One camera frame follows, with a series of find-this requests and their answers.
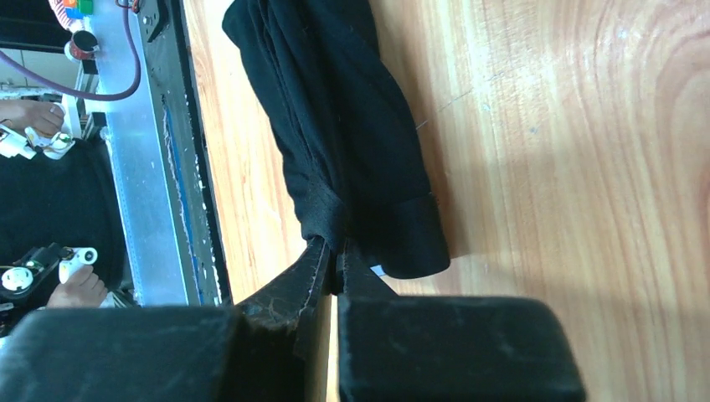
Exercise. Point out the person hand lower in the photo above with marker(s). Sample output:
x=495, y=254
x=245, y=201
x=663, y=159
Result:
x=83, y=289

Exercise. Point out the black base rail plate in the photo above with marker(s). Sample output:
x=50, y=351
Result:
x=202, y=276

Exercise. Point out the black Junhao underwear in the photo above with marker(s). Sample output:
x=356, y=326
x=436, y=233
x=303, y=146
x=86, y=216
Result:
x=352, y=160

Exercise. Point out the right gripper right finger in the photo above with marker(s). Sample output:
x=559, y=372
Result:
x=447, y=348

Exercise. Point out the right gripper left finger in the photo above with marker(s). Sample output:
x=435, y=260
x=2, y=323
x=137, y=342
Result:
x=272, y=346

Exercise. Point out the person hand upper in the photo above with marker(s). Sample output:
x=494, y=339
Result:
x=45, y=118

